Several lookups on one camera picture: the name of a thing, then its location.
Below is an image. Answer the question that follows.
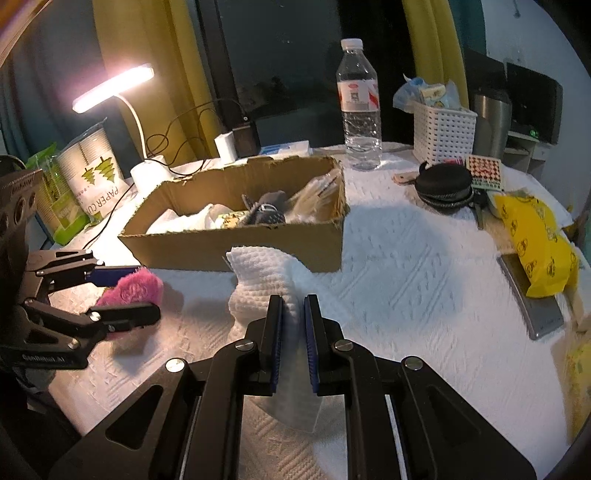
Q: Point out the pink plush toy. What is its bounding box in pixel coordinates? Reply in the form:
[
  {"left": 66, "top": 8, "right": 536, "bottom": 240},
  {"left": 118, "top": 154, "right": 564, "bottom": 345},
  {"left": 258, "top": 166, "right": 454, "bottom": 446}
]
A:
[{"left": 96, "top": 267, "right": 164, "bottom": 306}]

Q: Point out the white knitted cloth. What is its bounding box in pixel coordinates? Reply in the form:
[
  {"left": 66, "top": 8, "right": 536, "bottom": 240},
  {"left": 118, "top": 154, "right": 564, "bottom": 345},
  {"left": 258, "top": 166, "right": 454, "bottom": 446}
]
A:
[{"left": 224, "top": 245, "right": 352, "bottom": 434}]

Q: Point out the green snack bag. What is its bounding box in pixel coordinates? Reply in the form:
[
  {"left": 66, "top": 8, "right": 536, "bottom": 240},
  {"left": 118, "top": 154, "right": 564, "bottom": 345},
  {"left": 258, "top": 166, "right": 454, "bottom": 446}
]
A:
[{"left": 25, "top": 142, "right": 89, "bottom": 246}]

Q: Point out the paper cup package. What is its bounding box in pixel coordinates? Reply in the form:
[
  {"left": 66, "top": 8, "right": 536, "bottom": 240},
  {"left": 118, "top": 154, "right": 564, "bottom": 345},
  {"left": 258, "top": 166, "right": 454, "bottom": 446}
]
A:
[{"left": 57, "top": 122, "right": 128, "bottom": 224}]

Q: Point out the white desk lamp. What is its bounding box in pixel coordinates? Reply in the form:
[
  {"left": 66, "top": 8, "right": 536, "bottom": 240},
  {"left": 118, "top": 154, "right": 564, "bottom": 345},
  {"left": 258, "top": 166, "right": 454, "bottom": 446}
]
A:
[{"left": 71, "top": 63, "right": 173, "bottom": 199}]

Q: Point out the grey tablet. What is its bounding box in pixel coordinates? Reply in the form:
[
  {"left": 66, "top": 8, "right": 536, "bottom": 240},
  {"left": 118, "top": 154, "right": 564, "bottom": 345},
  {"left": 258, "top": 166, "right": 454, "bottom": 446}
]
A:
[{"left": 497, "top": 253, "right": 564, "bottom": 340}]

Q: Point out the cartoon tissue pack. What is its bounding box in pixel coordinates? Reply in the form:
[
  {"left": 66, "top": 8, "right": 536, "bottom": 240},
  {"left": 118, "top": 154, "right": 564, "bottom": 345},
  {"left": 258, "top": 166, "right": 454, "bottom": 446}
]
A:
[{"left": 217, "top": 211, "right": 249, "bottom": 229}]

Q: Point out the yellow plastic bag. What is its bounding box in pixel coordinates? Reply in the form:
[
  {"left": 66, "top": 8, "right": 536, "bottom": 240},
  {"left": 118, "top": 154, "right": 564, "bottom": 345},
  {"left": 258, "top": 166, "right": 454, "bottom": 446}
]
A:
[{"left": 494, "top": 194, "right": 579, "bottom": 298}]

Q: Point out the white charger plug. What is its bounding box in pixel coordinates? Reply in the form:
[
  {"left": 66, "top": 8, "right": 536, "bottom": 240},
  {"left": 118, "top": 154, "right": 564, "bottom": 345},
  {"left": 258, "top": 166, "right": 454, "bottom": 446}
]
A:
[{"left": 214, "top": 131, "right": 238, "bottom": 163}]

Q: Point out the grey dotted fabric item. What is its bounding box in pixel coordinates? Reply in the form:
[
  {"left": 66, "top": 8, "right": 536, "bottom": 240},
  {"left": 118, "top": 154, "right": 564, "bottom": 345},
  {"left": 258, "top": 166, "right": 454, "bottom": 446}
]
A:
[{"left": 240, "top": 190, "right": 287, "bottom": 226}]

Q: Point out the black charger plug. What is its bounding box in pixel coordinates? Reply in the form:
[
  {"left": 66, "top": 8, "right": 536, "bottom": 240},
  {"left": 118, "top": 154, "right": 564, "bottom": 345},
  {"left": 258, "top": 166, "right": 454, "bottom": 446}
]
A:
[{"left": 232, "top": 121, "right": 260, "bottom": 158}]

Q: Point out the brown cardboard box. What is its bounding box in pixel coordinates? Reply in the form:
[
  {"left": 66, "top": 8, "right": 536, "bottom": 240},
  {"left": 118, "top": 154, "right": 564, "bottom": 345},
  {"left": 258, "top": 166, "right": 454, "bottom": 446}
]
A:
[{"left": 118, "top": 156, "right": 348, "bottom": 273}]

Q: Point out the black round zip case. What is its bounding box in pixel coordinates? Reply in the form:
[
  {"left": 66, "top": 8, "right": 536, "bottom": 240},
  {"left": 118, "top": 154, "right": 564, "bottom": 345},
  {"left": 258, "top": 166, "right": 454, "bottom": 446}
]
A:
[{"left": 414, "top": 162, "right": 474, "bottom": 211}]

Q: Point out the clear bag with gold pattern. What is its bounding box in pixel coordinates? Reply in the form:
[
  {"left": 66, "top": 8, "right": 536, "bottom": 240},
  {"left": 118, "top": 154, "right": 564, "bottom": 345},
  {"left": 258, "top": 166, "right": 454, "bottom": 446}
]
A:
[{"left": 284, "top": 168, "right": 342, "bottom": 224}]

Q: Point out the checkered card pack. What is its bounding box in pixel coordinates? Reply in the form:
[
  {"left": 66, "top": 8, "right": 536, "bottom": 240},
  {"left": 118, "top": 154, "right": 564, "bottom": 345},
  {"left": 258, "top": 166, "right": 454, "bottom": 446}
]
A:
[{"left": 466, "top": 155, "right": 504, "bottom": 191}]

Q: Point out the white power strip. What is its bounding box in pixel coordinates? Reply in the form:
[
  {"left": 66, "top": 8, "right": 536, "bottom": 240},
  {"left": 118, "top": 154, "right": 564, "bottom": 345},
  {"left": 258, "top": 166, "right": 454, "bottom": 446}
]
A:
[{"left": 259, "top": 140, "right": 311, "bottom": 159}]

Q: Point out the white plastic basket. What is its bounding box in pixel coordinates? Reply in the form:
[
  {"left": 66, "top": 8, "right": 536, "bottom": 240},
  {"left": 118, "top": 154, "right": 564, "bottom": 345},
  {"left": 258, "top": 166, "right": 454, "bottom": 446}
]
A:
[{"left": 413, "top": 103, "right": 478, "bottom": 165}]

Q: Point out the steel thermos cup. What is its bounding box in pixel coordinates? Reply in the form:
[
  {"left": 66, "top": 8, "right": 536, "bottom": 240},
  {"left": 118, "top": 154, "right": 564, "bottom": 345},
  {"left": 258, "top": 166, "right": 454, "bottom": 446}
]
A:
[{"left": 472, "top": 88, "right": 512, "bottom": 160}]

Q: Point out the clear water bottle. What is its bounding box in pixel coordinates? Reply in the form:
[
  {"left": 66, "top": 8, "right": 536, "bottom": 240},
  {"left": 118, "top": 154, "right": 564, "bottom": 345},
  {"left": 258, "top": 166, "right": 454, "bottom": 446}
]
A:
[{"left": 337, "top": 38, "right": 382, "bottom": 171}]

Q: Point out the black cable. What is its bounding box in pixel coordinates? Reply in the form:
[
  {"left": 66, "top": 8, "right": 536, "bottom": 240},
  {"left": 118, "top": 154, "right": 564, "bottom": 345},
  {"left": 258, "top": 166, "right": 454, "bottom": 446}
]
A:
[{"left": 82, "top": 98, "right": 250, "bottom": 250}]

